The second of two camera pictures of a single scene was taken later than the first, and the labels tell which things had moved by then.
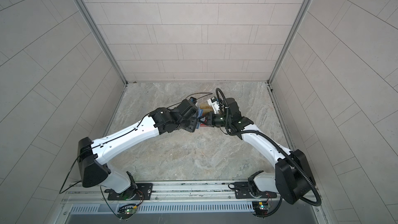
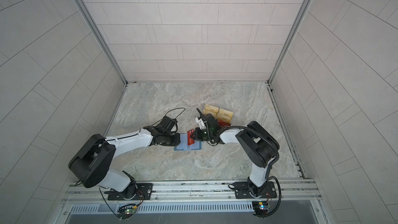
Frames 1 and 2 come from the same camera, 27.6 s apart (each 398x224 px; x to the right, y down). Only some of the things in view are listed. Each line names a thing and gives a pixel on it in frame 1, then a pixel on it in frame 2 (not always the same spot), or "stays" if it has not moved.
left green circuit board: (126, 213) stays
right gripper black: (211, 120) → (197, 133)
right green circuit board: (261, 208) stays
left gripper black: (193, 126) → (176, 142)
